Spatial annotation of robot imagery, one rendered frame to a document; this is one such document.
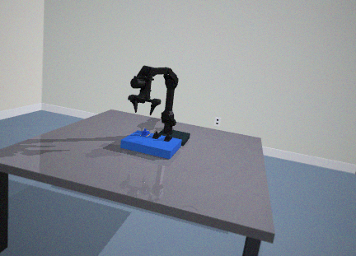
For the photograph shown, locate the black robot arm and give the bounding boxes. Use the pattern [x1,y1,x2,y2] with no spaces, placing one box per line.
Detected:
[130,66,179,134]

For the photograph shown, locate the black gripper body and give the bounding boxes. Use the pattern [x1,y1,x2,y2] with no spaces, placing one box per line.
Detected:
[128,88,161,105]

